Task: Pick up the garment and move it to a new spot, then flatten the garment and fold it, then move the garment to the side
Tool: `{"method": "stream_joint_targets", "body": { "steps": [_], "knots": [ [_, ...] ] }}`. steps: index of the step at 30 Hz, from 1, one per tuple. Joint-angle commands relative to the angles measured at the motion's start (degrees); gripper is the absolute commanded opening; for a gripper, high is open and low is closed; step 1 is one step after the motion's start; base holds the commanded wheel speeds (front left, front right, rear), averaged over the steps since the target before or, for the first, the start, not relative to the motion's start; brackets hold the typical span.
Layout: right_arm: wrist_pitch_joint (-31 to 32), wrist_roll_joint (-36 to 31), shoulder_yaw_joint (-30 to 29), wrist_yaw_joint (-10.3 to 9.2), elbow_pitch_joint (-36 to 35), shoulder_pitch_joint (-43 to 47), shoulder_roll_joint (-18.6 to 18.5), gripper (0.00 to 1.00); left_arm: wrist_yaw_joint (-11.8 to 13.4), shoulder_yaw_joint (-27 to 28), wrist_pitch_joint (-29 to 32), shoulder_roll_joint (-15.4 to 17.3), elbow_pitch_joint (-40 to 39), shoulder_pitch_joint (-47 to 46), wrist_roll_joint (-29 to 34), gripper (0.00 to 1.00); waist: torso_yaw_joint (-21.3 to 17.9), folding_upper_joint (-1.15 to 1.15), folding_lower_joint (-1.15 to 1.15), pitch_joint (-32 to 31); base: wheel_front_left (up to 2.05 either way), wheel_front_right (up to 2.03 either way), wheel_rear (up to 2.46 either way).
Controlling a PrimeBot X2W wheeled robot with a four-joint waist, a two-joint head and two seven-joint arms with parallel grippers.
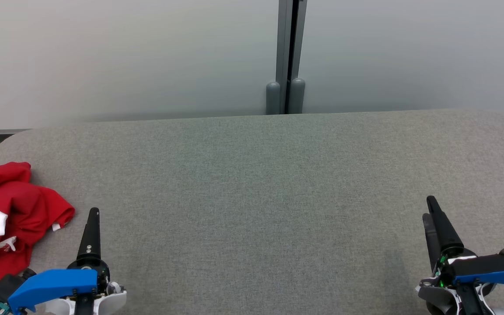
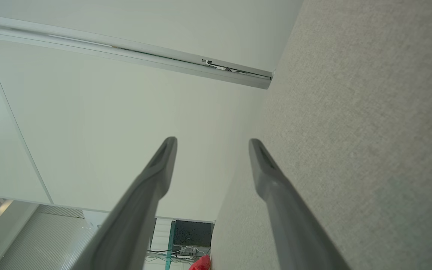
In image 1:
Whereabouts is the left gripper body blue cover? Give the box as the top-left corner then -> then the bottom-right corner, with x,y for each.
7,258 -> 111,315

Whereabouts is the red shorts white stripe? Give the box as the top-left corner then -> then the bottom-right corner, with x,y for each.
0,184 -> 76,303

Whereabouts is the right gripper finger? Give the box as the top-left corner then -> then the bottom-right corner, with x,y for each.
426,196 -> 465,255
422,213 -> 443,273

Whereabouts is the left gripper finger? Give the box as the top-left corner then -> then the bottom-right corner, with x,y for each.
77,207 -> 102,260

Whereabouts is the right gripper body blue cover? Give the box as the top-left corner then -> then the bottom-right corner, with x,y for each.
436,248 -> 504,315

